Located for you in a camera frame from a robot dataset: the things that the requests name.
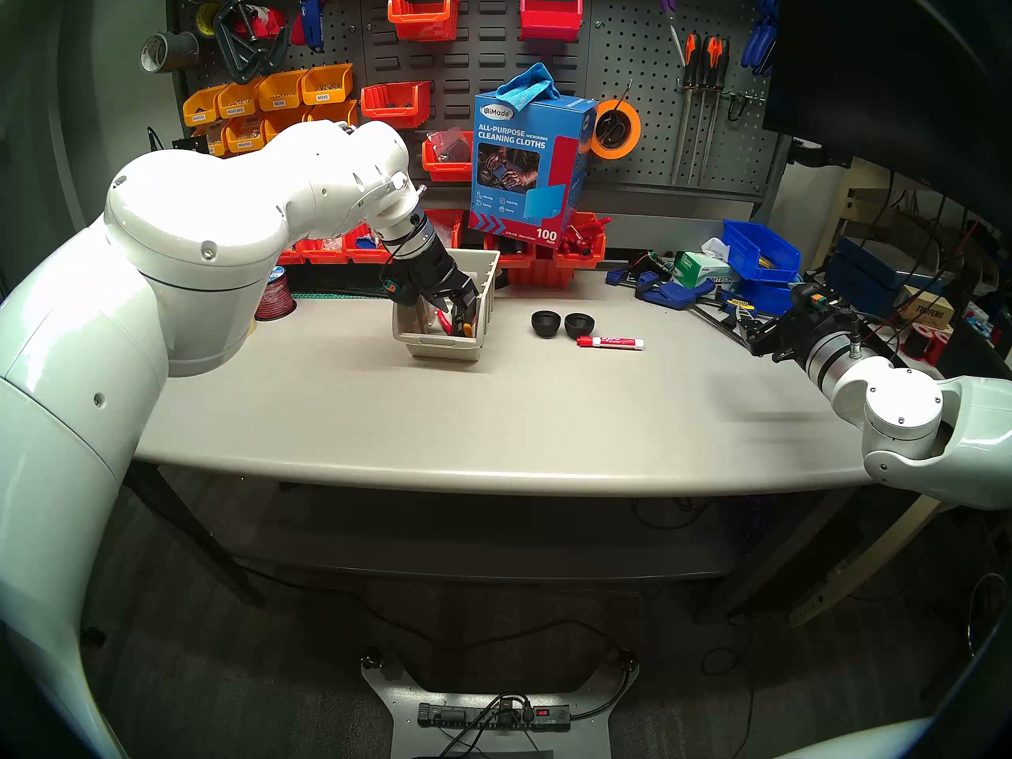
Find green cutting mat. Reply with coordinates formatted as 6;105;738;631
291;287;396;302

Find dark blue case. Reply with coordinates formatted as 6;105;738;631
826;236;902;301

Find black monitor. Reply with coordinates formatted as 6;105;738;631
763;0;1012;236

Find dark grey C-clamp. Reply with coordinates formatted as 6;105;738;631
212;0;266;85
249;26;291;80

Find black table leg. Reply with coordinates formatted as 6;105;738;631
126;461;266;608

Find orange bin labelled M4-6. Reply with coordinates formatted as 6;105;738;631
262;108;312;140

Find orange bin labelled M3X8 BAD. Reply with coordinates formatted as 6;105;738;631
217;78;263;121

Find black monitor mount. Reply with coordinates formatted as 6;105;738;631
791;137;856;171

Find black power strip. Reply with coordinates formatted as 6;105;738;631
417;702;572;733

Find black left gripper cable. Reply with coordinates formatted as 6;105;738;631
378;224;420;288

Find orange bin labelled M3X5X4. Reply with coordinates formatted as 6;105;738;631
183;85;228;127

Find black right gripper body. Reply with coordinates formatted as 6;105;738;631
781;283;852;364

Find orange black screwdriver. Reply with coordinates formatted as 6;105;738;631
689;36;723;186
672;32;703;186
704;40;733;167

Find orange bin labelled M3X6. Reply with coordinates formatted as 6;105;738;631
300;62;355;107

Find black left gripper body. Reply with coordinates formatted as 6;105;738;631
379;246;481;308

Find orange tape roll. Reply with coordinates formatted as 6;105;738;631
591;97;643;161

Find orange bin labelled M4X4X6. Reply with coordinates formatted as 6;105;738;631
225;115;267;153

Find blue cleaning cloths box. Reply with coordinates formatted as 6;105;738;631
468;92;599;248

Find orange-red wall bin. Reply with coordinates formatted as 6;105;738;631
387;0;461;42
361;81;432;130
424;130;477;183

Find blue plastic bin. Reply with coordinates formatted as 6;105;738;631
735;278;809;318
722;220;802;284

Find beige plastic storage bin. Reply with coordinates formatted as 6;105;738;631
393;247;501;363

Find stack of red bins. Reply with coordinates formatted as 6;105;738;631
506;259;582;290

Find dark grey pegboard panel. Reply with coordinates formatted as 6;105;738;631
166;0;791;209

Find green white Kimtech wipes box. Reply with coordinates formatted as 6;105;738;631
677;238;742;292

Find blue microfibre cloth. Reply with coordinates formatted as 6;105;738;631
496;63;564;111

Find red tape roll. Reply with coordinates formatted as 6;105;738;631
241;5;287;40

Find brown cardboard box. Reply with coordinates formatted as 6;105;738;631
901;287;956;331

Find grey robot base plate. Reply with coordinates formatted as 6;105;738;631
360;655;640;759

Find light wood side table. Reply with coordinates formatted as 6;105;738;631
789;160;950;630

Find grey duct tape roll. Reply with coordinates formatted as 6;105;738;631
141;30;200;74

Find red wire spool blue label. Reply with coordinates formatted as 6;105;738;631
255;266;297;322

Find blue bar clamp yellow label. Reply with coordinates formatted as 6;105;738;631
716;289;766;331

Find crimson wall bin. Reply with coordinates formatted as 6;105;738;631
519;0;585;42

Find small red black wire spool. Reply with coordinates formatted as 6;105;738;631
904;323;951;368

